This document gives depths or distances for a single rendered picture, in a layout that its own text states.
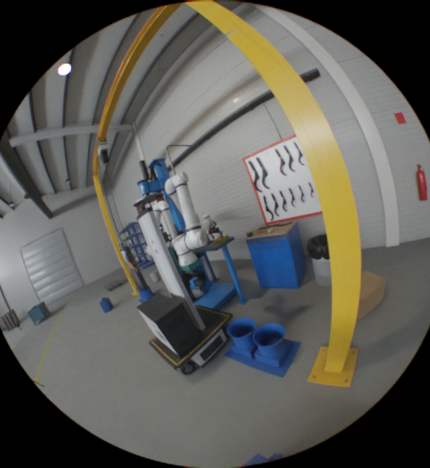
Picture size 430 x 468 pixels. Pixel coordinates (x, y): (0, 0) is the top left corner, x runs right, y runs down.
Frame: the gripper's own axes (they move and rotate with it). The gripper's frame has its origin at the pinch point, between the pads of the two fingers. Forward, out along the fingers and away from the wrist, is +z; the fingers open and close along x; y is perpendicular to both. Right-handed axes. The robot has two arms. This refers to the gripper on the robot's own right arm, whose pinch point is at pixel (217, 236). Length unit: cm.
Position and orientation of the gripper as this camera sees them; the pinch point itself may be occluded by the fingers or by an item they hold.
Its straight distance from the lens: 200.5
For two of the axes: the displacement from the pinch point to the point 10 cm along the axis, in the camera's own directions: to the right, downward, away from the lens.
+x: 8.2, -0.9, -5.7
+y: -3.7, 6.7, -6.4
